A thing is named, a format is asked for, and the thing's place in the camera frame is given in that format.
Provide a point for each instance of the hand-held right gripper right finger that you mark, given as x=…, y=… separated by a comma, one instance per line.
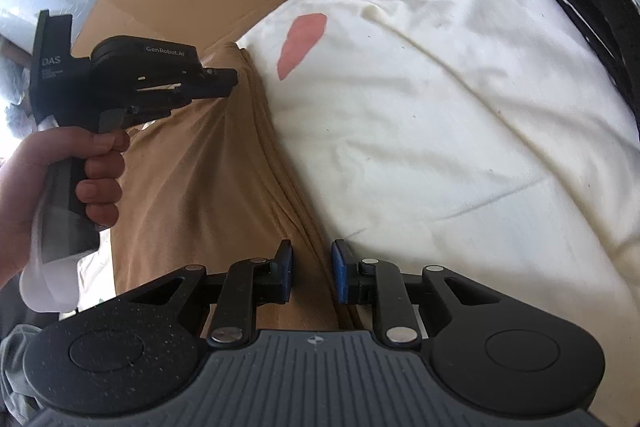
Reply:
x=339, y=277

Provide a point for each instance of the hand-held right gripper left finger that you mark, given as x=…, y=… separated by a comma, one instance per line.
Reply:
x=286, y=274

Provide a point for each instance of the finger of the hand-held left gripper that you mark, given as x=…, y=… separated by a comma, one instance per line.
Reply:
x=215, y=82

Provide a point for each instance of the brown t-shirt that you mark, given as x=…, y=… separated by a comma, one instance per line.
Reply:
x=200, y=182

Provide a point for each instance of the person's left hand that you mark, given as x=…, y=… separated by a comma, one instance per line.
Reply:
x=25, y=187

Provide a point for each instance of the bear print blanket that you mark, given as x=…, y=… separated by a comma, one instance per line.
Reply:
x=450, y=107

